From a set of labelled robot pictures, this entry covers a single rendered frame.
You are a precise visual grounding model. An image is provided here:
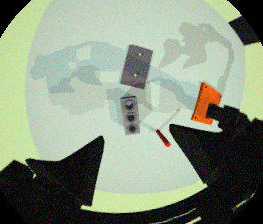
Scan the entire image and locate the red peg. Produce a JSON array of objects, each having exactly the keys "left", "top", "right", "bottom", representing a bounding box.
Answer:
[{"left": 156, "top": 129, "right": 171, "bottom": 147}]

